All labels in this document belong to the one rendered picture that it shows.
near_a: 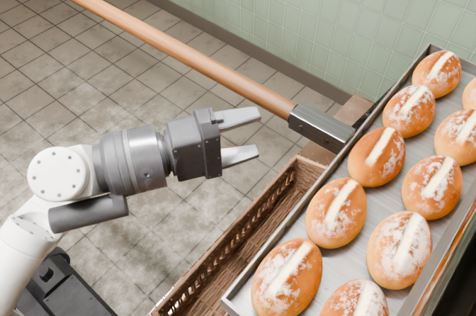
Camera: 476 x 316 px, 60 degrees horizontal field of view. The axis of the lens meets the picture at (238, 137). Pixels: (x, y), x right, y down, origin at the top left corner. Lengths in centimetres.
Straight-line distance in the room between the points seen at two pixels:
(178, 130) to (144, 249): 134
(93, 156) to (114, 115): 179
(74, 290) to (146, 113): 104
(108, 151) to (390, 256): 35
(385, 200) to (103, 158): 36
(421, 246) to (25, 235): 45
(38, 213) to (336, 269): 39
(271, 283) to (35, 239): 29
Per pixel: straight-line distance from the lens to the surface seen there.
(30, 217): 62
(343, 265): 51
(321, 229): 49
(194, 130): 54
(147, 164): 53
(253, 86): 63
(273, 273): 44
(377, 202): 57
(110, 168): 54
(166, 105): 232
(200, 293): 112
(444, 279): 25
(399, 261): 48
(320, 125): 58
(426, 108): 63
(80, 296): 163
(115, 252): 187
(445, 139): 62
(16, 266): 58
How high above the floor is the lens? 164
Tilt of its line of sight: 50 degrees down
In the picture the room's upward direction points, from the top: straight up
